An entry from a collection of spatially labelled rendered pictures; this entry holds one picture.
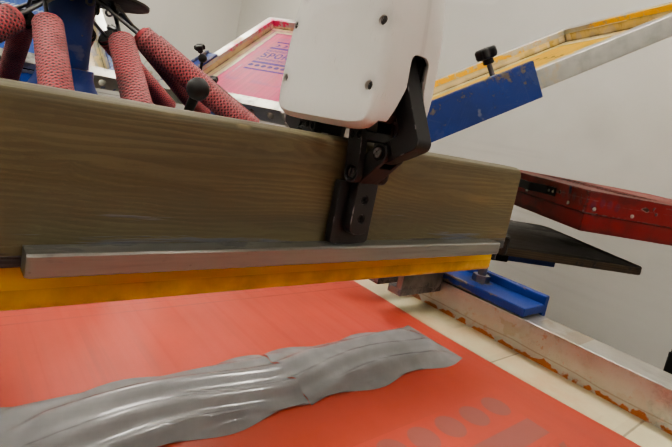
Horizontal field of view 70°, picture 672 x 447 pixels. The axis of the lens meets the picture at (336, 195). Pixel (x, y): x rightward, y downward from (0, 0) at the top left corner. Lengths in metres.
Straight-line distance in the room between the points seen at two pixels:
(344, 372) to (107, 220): 0.23
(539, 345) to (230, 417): 0.32
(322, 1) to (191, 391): 0.26
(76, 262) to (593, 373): 0.43
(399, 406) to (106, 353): 0.22
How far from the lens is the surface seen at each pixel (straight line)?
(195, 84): 0.60
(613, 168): 2.35
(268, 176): 0.27
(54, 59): 0.91
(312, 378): 0.38
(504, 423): 0.41
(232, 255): 0.25
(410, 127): 0.27
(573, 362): 0.52
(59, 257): 0.23
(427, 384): 0.42
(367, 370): 0.40
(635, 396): 0.50
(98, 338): 0.42
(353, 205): 0.29
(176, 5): 4.79
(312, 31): 0.31
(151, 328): 0.43
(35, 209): 0.23
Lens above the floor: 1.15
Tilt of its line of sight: 9 degrees down
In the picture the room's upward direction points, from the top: 11 degrees clockwise
